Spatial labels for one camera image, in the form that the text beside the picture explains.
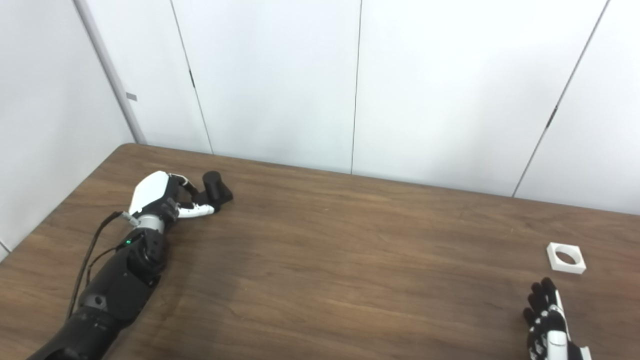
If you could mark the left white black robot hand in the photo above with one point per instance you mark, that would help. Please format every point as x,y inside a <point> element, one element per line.
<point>150,190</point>

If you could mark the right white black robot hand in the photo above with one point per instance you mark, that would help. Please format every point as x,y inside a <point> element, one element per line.
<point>552,340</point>

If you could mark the black peg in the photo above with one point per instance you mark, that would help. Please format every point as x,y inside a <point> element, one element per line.
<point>216,187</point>

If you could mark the white square piece with hole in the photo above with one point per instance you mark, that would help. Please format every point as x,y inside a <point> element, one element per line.
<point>552,256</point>

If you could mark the small grey label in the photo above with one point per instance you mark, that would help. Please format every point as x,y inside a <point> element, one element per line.
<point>131,96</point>

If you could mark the grey wall corner post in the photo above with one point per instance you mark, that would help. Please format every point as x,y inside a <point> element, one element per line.
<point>107,70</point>

